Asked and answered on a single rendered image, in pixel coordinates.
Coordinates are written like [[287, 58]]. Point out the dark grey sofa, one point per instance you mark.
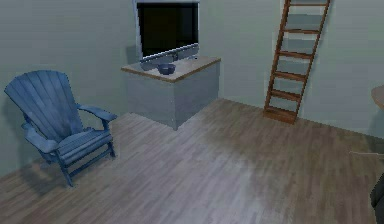
[[378, 196]]

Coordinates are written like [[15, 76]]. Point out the grey cabinet with wooden top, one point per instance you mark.
[[173, 93]]

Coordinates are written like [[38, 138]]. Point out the dark blue bowl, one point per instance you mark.
[[166, 68]]

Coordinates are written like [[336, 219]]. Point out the black flat television set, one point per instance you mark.
[[168, 28]]

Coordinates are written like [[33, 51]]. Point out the brown wooden ladder shelf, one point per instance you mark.
[[293, 60]]

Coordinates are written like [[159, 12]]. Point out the blue slatted armchair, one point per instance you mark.
[[50, 110]]

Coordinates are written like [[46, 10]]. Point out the round brown table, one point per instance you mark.
[[379, 95]]

